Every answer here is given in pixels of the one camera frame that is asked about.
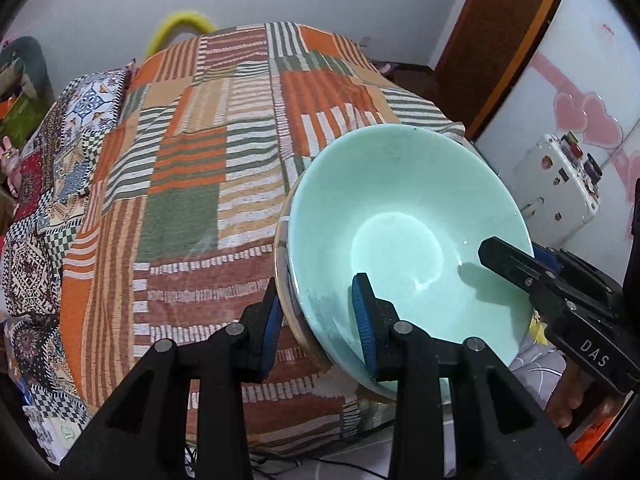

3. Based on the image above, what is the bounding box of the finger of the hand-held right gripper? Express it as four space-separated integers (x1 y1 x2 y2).
477 236 619 329
531 242 622 312

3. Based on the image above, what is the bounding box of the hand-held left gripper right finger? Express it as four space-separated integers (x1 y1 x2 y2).
351 272 586 480

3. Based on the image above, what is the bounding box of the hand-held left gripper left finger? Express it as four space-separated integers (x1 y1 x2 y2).
57 276 283 480

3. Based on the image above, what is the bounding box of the pink bowl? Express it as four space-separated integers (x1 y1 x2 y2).
274 260 396 403

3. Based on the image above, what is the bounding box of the light green bowl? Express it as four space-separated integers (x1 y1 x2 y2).
287 126 533 401

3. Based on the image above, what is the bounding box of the person's right hand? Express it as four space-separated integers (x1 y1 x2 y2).
545 360 621 428

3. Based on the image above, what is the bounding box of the grey patterned cloth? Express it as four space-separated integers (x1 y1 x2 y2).
510 345 571 406

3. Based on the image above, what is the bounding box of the white suitcase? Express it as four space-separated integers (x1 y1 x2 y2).
512 132 601 248

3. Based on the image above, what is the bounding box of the orange red cloth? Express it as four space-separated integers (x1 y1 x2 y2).
570 420 621 461

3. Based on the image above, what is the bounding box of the orange striped patchwork blanket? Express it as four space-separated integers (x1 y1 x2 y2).
60 21 468 461

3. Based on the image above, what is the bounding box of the wooden wardrobe with white doors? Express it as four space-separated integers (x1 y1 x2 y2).
465 0 640 261

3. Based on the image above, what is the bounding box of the dark wooden door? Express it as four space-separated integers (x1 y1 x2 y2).
430 0 541 126

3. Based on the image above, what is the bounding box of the blue red patterned blanket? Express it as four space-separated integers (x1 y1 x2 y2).
0 62 136 461

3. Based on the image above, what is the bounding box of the pink rabbit figure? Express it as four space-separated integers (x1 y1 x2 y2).
0 135 23 196

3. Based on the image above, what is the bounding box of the yellow fuzzy hoop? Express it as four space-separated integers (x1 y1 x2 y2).
145 9 217 58

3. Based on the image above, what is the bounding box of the green cardboard box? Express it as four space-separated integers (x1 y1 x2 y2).
0 95 56 136

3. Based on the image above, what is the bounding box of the grey plush toy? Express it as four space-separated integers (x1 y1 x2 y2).
0 35 53 106

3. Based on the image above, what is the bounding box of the black floor cable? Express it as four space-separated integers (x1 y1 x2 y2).
182 417 396 480

